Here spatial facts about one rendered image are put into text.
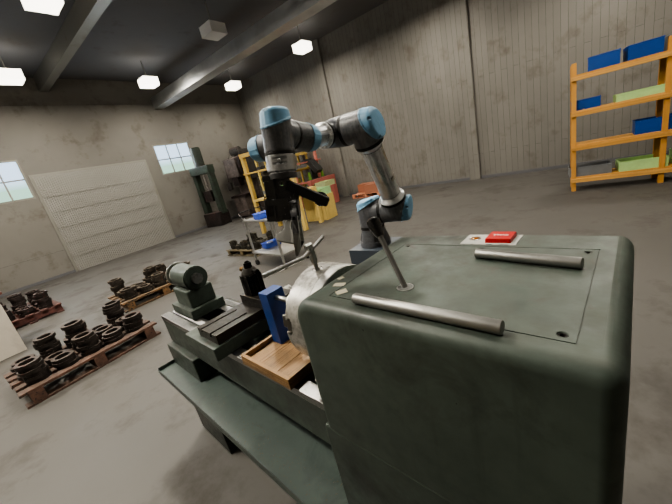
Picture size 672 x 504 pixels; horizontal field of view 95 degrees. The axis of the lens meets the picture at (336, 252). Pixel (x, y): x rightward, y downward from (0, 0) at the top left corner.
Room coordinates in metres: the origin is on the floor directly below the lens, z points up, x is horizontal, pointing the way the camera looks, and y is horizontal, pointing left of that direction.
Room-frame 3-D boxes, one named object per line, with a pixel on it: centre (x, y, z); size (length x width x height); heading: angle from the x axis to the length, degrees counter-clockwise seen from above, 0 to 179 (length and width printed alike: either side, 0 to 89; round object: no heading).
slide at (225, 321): (1.36, 0.47, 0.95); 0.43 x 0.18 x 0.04; 134
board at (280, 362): (1.09, 0.22, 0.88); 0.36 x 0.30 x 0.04; 134
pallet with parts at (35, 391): (3.25, 3.02, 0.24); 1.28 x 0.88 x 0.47; 140
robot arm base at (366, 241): (1.48, -0.20, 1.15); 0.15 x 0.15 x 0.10
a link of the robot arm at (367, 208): (1.48, -0.21, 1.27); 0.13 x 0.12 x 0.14; 56
